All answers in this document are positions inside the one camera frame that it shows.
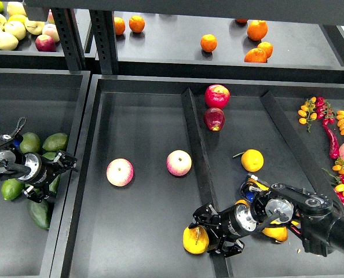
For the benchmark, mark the pale yellow apple front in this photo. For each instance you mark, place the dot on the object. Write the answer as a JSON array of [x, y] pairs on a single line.
[[8, 41]]

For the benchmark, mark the red apple on shelf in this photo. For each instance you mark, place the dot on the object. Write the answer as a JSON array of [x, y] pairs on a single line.
[[45, 43]]

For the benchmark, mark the dark red apple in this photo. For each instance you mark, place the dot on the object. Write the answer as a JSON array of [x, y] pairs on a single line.
[[214, 119]]

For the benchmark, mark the black tray divider left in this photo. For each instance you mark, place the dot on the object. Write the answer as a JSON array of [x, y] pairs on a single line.
[[200, 163]]

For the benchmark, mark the pale yellow apple middle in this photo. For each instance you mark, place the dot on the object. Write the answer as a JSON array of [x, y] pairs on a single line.
[[16, 28]]

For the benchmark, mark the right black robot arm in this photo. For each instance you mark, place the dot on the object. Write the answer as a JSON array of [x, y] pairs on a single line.
[[311, 217]]

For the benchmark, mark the bright red apple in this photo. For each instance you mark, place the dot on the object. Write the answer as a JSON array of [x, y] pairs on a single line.
[[217, 96]]

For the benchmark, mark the green avocado lower right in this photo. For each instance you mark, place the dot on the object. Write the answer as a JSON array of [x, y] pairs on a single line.
[[54, 184]]

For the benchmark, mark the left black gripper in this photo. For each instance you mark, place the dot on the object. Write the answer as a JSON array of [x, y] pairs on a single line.
[[43, 171]]

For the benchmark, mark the dark green avocado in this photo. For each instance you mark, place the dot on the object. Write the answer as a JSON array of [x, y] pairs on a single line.
[[40, 213]]

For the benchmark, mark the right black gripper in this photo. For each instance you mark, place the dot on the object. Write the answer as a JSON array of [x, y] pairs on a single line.
[[226, 228]]

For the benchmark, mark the orange far left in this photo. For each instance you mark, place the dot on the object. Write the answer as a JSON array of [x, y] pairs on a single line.
[[119, 25]]

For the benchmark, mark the pink apple centre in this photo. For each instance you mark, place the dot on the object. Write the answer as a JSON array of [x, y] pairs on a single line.
[[179, 163]]

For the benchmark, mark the red cherry tomato cluster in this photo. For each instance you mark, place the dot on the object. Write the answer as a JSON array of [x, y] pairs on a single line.
[[324, 111]]

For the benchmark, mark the green avocado pile middle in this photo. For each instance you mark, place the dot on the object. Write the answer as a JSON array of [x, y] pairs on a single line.
[[11, 189]]

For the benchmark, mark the red chili pepper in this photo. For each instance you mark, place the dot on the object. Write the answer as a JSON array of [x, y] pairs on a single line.
[[333, 141]]

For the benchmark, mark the yellow pear lower left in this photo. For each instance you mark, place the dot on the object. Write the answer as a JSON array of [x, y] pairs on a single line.
[[242, 201]]

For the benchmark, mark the large black centre tray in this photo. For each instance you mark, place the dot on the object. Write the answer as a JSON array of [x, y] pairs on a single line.
[[136, 230]]

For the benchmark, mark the green avocado top right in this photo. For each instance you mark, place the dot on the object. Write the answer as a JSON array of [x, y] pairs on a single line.
[[56, 142]]

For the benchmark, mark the pink peach on shelf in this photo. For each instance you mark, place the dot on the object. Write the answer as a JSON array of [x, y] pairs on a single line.
[[51, 30]]

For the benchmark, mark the black left tray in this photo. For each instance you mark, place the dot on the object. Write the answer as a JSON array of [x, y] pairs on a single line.
[[52, 101]]

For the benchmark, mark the yellow pear with twig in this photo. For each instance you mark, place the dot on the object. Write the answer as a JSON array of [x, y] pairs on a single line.
[[252, 160]]

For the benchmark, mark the yellow pear middle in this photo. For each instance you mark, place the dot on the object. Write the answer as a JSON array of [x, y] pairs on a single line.
[[258, 184]]

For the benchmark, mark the orange cherry tomato vine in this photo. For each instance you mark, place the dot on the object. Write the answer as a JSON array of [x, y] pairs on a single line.
[[307, 113]]

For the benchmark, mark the pink apple left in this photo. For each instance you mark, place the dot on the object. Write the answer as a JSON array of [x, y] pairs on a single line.
[[119, 172]]

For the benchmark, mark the yellow pear bottom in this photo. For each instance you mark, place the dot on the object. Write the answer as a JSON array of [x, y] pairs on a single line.
[[279, 234]]

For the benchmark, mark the black shelf upright post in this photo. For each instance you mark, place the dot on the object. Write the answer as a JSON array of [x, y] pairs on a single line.
[[105, 37]]

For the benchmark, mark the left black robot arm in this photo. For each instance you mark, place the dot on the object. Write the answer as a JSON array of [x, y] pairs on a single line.
[[11, 157]]

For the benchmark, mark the yellow pear with stem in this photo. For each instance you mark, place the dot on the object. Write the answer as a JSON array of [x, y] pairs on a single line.
[[195, 240]]

